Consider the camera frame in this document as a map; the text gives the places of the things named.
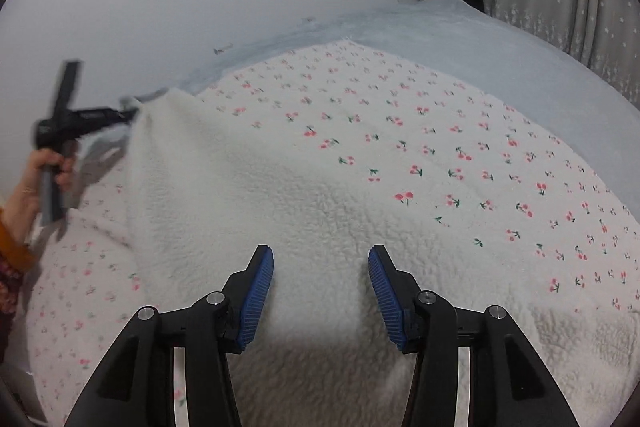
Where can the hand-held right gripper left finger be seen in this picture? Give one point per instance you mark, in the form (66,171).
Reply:
(257,292)

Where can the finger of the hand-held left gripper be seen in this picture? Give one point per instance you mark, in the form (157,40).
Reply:
(145,98)

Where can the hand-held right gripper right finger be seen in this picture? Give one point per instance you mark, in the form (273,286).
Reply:
(385,297)

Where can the white fleece jacket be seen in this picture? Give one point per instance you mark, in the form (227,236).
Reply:
(300,217)

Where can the person's left forearm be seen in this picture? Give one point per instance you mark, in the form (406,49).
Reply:
(12,252)

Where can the person's left hand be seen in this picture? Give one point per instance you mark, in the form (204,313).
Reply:
(34,189)

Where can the cherry print bed sheet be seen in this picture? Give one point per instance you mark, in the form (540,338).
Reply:
(400,107)

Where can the light blue blanket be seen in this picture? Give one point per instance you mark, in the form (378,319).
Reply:
(500,42)

